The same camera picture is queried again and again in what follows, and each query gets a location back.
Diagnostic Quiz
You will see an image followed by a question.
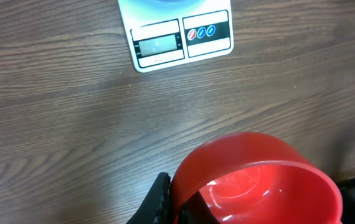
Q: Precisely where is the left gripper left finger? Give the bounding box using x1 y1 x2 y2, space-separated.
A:
126 172 171 224

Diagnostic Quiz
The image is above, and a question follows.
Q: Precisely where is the red measuring scoop blue handle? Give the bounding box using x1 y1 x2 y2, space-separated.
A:
171 132 343 224

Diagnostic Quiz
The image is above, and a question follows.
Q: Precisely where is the white kitchen scale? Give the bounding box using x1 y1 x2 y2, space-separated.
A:
118 0 234 73

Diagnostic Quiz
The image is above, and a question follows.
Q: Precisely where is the blue bowl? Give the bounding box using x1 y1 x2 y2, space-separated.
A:
146 0 203 5

